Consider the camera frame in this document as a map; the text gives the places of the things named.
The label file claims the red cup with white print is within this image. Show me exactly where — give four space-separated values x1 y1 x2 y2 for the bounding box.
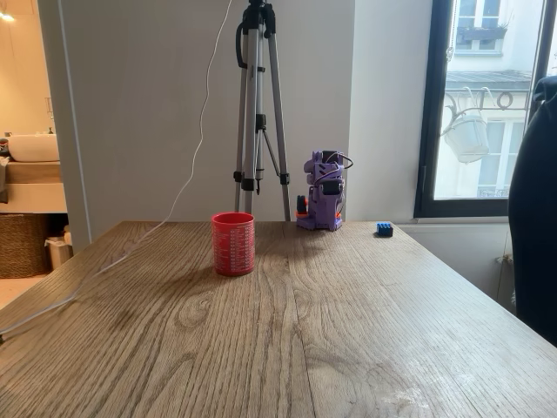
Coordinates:
211 212 256 277

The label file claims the white hanging flower pot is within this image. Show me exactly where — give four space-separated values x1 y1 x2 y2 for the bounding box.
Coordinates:
440 111 491 165

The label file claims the beige furry cushion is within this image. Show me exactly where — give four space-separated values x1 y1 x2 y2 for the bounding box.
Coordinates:
495 254 517 306

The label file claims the person in dark clothes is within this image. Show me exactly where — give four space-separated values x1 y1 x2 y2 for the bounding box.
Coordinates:
507 74 557 349

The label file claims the dark window planter box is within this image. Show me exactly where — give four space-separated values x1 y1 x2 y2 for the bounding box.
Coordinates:
456 25 508 43

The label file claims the small white bin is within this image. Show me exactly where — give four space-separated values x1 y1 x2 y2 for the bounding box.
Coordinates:
44 234 74 271

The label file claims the wooden bathroom counter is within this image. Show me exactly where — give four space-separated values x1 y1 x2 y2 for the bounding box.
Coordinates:
0 160 69 214

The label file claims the white washbasin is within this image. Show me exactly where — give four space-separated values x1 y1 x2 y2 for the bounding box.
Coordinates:
8 133 60 163

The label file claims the woven wicker basket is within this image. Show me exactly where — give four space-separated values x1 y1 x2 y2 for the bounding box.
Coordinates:
0 212 51 280

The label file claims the silver camera tripod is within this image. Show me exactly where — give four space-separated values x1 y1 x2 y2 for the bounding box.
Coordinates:
232 0 292 222

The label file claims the black window frame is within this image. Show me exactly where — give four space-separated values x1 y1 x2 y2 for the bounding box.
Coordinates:
413 0 557 219

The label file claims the white cable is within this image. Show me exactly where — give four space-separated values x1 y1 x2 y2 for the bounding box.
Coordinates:
0 0 233 343

